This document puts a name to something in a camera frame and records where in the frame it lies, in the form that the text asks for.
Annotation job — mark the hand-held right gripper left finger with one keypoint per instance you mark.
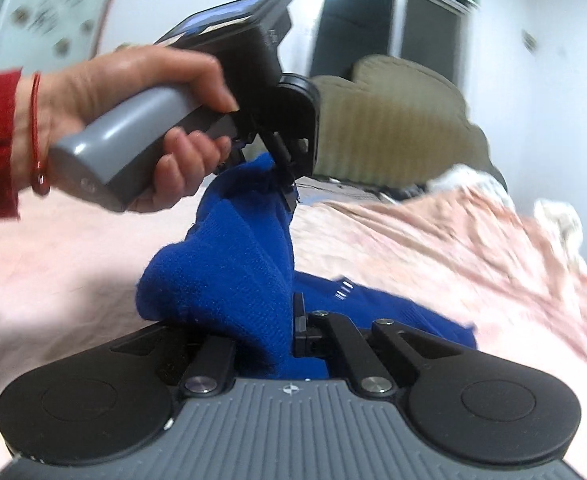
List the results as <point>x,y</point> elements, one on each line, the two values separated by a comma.
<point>209,362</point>

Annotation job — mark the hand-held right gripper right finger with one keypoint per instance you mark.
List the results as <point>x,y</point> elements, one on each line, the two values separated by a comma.
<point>299,327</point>

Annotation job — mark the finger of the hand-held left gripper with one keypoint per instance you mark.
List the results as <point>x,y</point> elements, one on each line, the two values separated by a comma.
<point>284,170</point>

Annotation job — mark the blue knit sweater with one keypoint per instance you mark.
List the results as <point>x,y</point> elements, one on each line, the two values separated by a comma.
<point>233,270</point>

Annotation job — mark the person's left hand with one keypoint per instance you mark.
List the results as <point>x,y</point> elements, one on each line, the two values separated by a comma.
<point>113,77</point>

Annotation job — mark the glass sliding wardrobe door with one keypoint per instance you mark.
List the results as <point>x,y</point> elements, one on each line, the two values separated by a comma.
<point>38,15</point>

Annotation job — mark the pink blanket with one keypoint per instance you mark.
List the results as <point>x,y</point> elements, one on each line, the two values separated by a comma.
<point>448,270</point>

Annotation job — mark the dark window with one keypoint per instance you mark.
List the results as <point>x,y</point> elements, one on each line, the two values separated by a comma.
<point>363,30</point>

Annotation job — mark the white wall socket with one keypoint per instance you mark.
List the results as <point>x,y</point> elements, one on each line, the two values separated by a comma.
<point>528,41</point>

